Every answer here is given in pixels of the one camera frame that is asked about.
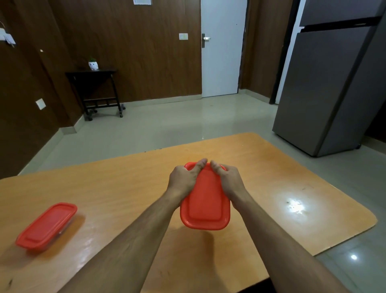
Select person's black trousers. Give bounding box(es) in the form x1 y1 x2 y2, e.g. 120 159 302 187
238 276 278 293

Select white door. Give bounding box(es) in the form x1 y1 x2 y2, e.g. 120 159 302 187
201 0 248 98

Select grey refrigerator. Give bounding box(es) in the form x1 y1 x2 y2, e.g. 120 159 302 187
272 0 386 157

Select black wheeled side table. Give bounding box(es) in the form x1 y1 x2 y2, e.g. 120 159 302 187
65 68 126 122

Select person's left forearm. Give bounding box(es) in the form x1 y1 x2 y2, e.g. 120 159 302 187
59 187 185 293

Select red-lidded plastic container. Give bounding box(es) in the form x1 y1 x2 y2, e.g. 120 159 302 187
27 216 76 254

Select person's left hand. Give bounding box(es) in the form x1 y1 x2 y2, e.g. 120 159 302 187
166 158 208 201

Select person's right forearm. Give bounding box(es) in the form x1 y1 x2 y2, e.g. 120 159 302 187
230 193 350 293

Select person's right hand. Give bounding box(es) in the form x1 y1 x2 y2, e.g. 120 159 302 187
209 160 251 207

